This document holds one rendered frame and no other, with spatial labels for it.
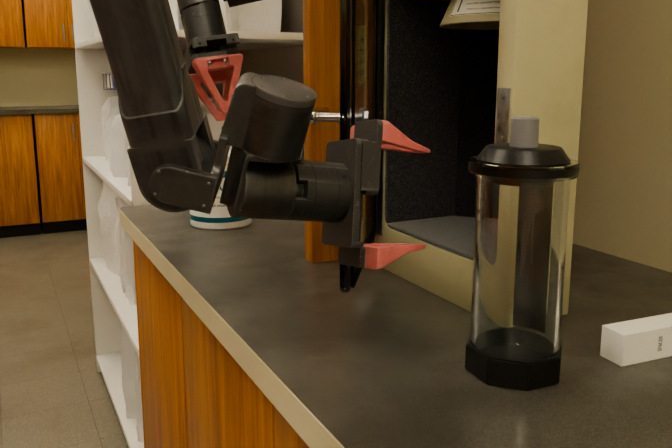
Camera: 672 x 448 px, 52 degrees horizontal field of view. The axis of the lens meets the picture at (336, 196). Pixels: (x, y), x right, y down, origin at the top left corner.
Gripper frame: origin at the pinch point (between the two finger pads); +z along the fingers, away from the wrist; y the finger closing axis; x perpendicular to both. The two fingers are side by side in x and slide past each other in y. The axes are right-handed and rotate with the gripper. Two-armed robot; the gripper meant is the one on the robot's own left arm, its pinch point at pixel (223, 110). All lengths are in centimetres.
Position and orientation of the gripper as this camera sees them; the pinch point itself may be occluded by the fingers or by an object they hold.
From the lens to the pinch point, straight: 97.0
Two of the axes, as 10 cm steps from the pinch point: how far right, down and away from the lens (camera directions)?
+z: 2.3, 9.7, -0.6
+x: -9.1, 2.0, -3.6
